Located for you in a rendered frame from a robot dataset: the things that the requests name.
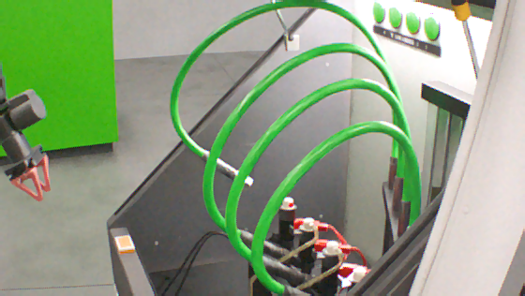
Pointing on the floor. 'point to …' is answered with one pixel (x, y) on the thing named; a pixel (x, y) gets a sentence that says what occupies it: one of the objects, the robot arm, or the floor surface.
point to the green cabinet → (62, 72)
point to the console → (484, 175)
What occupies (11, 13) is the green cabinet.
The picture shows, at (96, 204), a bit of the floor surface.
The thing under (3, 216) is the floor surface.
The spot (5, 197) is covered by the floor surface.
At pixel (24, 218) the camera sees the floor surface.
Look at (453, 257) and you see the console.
